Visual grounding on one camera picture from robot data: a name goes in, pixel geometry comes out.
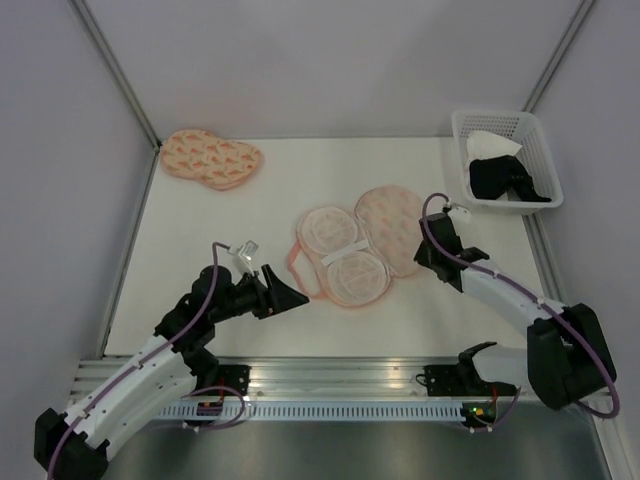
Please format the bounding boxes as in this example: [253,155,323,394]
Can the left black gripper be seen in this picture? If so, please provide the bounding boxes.
[211,264,309,324]

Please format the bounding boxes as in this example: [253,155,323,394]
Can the floral mesh laundry bag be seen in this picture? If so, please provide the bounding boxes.
[287,185,423,308]

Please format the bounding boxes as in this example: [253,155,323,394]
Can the black bra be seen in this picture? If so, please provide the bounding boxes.
[468,155,551,203]

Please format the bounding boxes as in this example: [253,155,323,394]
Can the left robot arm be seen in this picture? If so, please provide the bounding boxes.
[34,265,309,479]

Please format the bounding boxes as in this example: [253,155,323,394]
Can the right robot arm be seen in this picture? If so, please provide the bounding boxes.
[414,213,620,417]

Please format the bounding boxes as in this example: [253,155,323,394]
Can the white bra in basket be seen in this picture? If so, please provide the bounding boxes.
[466,130,522,160]

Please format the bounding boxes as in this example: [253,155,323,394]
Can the white perforated plastic basket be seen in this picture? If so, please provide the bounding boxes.
[451,109,564,215]

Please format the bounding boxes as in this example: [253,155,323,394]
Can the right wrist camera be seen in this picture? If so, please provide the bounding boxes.
[442,201,472,224]

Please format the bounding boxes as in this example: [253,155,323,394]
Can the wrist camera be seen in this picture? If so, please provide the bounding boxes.
[442,201,472,224]
[228,240,259,275]

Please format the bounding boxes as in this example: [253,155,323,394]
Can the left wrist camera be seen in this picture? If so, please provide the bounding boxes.
[228,240,259,275]

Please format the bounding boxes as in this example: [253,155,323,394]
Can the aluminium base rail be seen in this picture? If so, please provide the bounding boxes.
[69,355,614,400]

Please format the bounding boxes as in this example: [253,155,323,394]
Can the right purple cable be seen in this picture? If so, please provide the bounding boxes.
[421,193,621,417]

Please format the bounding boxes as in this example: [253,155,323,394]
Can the purple cable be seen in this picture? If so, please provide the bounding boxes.
[48,242,236,480]
[421,193,621,417]

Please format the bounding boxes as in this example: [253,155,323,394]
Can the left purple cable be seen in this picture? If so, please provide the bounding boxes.
[48,242,236,480]

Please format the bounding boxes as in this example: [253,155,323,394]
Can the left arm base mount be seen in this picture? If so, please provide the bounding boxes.
[195,365,250,416]

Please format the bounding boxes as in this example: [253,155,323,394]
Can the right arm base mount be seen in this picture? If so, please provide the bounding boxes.
[413,364,517,398]

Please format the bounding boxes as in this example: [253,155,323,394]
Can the white slotted cable duct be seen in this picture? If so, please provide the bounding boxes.
[156,400,465,423]

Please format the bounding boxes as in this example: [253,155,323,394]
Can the right aluminium frame post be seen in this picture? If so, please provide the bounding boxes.
[522,0,599,113]

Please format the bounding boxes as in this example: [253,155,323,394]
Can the aluminium frame post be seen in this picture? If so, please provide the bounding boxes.
[522,0,599,113]
[68,0,161,152]

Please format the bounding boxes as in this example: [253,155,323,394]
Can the left aluminium frame post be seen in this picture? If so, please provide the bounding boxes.
[68,0,161,152]

